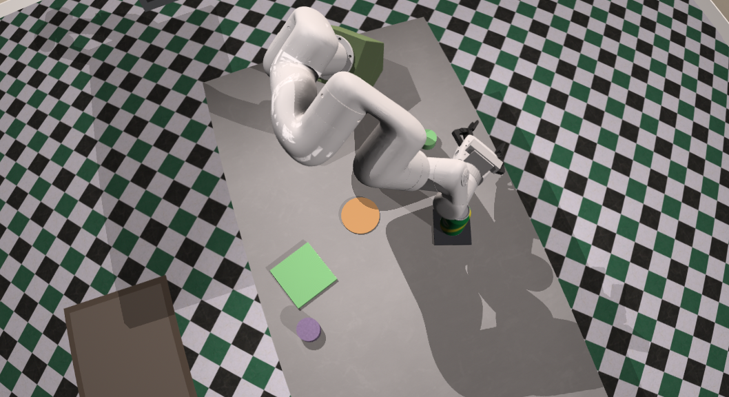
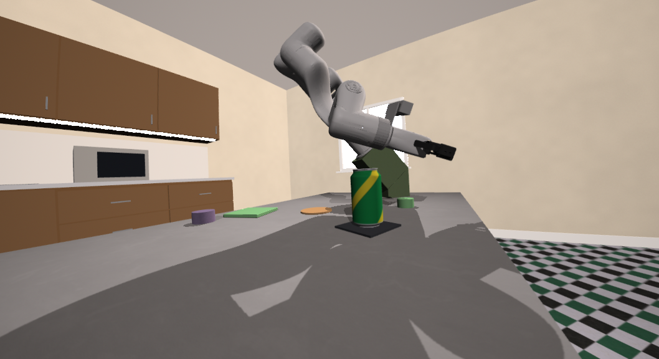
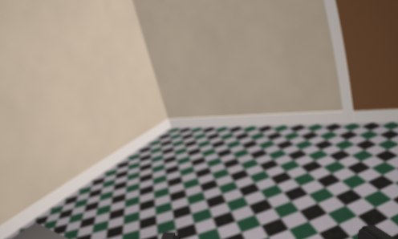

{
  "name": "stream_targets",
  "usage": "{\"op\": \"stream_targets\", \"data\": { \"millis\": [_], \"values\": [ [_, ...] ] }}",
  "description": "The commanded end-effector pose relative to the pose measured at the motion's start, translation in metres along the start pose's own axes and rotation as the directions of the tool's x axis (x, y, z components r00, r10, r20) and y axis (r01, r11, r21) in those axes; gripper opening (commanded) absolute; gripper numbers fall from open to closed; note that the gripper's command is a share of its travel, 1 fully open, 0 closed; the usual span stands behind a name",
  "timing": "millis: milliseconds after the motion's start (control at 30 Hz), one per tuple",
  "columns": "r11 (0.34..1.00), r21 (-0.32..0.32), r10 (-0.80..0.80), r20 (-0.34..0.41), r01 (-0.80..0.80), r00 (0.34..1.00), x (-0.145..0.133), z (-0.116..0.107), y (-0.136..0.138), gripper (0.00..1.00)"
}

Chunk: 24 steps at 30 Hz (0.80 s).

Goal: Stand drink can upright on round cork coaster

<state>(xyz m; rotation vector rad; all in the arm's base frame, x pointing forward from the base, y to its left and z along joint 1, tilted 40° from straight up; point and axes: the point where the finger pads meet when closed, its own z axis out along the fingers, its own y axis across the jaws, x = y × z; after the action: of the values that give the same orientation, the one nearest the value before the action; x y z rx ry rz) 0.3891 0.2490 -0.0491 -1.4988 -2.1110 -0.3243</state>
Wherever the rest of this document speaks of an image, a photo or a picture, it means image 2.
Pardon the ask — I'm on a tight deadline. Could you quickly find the dark grey square slate coaster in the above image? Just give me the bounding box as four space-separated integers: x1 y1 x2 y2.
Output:
335 221 401 238

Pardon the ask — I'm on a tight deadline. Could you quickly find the purple cylinder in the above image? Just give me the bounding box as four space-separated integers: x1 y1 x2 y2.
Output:
191 209 216 224

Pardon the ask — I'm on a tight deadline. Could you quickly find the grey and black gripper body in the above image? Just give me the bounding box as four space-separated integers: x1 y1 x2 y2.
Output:
380 126 432 158

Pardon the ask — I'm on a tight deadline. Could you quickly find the tan round disc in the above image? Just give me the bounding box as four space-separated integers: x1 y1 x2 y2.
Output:
301 207 332 214

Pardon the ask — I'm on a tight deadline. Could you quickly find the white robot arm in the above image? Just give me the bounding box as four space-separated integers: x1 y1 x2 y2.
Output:
274 22 414 159

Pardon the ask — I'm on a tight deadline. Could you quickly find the green cylinder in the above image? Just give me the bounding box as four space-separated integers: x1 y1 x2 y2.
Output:
397 198 414 208

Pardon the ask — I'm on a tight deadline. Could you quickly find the green drink can with yellow stripe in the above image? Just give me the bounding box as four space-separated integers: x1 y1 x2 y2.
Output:
350 168 383 228

